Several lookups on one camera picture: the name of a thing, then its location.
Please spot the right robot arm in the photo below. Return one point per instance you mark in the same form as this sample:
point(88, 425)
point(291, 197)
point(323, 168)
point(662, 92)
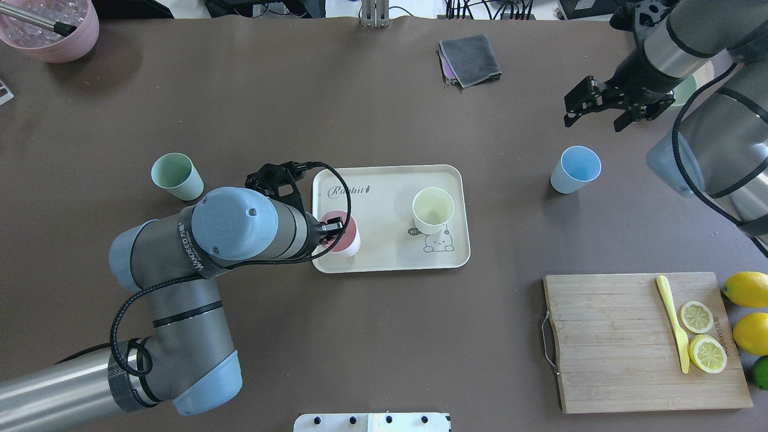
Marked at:
point(716, 152)

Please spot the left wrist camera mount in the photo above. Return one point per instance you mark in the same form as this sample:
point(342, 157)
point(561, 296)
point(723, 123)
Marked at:
point(278, 181)

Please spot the whole yellow lemon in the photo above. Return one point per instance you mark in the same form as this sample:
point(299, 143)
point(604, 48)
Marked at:
point(747, 289)
point(750, 334)

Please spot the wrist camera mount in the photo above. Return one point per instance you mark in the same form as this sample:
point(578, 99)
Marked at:
point(640, 16)
point(278, 181)

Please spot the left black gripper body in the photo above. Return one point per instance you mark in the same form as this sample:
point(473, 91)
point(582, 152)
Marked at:
point(332, 227)

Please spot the green cup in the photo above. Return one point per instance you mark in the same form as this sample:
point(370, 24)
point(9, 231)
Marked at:
point(177, 175)

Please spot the metal tube black tip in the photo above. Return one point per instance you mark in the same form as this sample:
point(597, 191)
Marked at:
point(61, 28)

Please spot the pale yellow cup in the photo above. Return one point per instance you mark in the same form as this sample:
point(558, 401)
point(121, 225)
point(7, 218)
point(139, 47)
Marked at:
point(432, 208)

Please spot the yellow plastic knife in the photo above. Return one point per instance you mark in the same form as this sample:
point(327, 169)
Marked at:
point(680, 336)

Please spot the aluminium frame post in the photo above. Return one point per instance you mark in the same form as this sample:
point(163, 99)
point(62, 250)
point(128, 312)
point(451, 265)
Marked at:
point(375, 14)

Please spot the lemon slice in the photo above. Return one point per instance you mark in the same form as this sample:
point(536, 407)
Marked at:
point(707, 354)
point(696, 317)

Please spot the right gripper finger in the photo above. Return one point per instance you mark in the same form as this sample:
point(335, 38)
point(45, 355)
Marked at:
point(635, 112)
point(585, 98)

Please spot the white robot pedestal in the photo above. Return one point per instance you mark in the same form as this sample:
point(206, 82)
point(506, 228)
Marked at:
point(383, 421)

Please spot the green lime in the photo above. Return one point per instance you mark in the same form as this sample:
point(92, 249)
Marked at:
point(759, 373)

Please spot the beige rabbit tray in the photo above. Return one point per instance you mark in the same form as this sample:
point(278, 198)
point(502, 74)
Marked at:
point(381, 200)

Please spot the pink cup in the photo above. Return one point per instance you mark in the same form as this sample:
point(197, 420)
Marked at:
point(349, 243)

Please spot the mint green bowl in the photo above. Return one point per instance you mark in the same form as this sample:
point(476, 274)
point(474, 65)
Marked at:
point(684, 91)

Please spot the blue cup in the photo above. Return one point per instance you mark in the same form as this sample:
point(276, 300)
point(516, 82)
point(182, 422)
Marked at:
point(577, 166)

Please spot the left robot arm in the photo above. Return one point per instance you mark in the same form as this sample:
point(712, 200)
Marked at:
point(189, 359)

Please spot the pink bowl with ice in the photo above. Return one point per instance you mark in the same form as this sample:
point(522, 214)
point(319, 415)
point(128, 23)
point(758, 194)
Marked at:
point(47, 46)

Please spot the grey folded cloth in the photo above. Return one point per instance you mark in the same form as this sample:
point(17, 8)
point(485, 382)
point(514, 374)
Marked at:
point(468, 61)

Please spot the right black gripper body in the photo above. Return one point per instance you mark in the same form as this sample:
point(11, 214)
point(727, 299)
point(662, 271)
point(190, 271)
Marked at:
point(631, 77)

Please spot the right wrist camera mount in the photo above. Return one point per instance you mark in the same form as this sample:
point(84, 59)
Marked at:
point(640, 16)

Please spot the white wire rack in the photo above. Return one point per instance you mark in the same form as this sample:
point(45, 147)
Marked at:
point(6, 94)

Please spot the wooden cutting board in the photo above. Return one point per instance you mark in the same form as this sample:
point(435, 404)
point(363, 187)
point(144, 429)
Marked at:
point(614, 350)

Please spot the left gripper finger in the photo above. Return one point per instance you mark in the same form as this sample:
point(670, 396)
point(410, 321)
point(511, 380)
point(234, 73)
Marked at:
point(332, 227)

